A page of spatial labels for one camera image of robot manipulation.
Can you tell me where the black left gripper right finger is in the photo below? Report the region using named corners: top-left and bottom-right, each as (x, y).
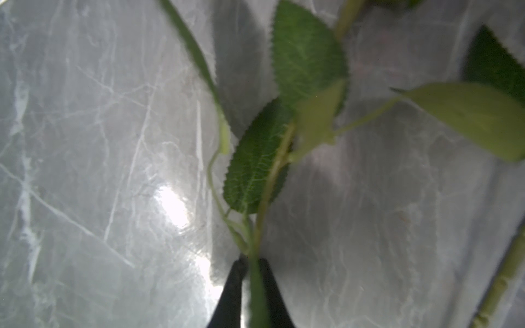
top-left (258, 258), bottom-right (295, 328)

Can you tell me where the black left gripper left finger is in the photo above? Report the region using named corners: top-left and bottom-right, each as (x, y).
top-left (207, 256), bottom-right (248, 328)

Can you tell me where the red rose stem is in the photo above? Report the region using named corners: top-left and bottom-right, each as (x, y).
top-left (469, 221), bottom-right (524, 328)
top-left (160, 1), bottom-right (524, 327)

